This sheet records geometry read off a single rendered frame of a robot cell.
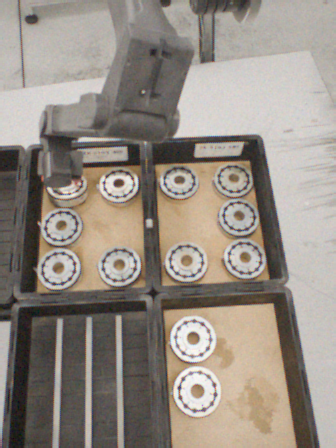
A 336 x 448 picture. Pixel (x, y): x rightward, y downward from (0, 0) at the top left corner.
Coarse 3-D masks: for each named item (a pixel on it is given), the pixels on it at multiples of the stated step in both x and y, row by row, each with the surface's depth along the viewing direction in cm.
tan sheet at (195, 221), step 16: (160, 176) 112; (208, 176) 112; (160, 192) 110; (208, 192) 110; (160, 208) 108; (176, 208) 108; (192, 208) 108; (208, 208) 109; (256, 208) 109; (160, 224) 106; (176, 224) 107; (192, 224) 107; (208, 224) 107; (160, 240) 105; (176, 240) 105; (192, 240) 105; (208, 240) 105; (224, 240) 105; (256, 240) 105; (208, 256) 103; (208, 272) 101; (224, 272) 102
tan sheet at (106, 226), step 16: (96, 176) 112; (96, 192) 110; (48, 208) 108; (80, 208) 108; (96, 208) 108; (112, 208) 108; (128, 208) 108; (96, 224) 106; (112, 224) 106; (128, 224) 106; (96, 240) 104; (112, 240) 105; (128, 240) 105; (80, 256) 103; (96, 256) 103; (96, 272) 101; (144, 272) 101; (80, 288) 99; (96, 288) 99
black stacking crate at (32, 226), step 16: (32, 160) 104; (128, 160) 111; (32, 176) 103; (32, 192) 102; (32, 208) 102; (32, 224) 101; (32, 240) 100; (32, 256) 100; (32, 272) 99; (32, 288) 98
